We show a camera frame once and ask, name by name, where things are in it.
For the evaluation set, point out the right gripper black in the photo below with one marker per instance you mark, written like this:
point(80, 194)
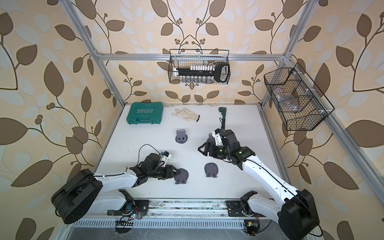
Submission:
point(212, 150)

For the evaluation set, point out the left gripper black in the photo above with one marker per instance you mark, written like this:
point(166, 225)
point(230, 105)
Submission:
point(170, 174)

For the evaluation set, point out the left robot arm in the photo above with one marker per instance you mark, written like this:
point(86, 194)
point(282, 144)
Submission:
point(88, 192)

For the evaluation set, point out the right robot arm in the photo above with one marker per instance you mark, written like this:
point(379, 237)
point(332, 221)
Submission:
point(246, 160)

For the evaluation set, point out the white work glove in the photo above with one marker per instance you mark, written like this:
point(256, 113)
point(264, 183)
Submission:
point(186, 115)

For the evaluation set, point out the green black hand tool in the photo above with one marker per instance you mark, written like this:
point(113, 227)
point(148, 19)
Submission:
point(223, 111)

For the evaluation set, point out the green plastic tool case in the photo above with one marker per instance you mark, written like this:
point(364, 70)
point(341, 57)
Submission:
point(145, 113)

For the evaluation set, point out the socket set in basket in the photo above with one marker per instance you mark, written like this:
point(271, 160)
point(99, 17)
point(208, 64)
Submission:
point(202, 74)

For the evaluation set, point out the plastic bag in basket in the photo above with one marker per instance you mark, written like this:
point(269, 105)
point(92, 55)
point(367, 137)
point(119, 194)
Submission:
point(287, 102)

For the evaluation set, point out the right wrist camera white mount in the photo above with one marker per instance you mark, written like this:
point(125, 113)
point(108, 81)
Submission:
point(217, 136)

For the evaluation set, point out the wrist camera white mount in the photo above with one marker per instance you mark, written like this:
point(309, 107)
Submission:
point(217, 136)
point(165, 156)

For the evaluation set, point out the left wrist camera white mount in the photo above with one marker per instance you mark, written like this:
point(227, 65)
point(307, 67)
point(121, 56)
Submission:
point(165, 156)

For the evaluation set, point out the aluminium front rail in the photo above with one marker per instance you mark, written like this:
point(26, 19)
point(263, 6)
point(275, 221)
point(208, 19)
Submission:
point(189, 210)

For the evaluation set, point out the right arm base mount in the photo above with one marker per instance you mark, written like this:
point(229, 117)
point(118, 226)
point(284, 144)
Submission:
point(235, 210)

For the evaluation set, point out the black wire basket centre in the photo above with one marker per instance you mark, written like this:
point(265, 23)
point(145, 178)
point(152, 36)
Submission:
point(191, 57)

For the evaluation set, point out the black wire basket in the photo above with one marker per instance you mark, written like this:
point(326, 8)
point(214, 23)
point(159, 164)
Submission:
point(191, 57)
point(300, 102)

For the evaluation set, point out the black wire basket right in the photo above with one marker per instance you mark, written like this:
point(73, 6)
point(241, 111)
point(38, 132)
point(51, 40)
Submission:
point(300, 102)

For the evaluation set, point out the aluminium frame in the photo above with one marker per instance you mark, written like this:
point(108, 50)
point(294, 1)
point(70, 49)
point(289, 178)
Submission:
point(369, 173)

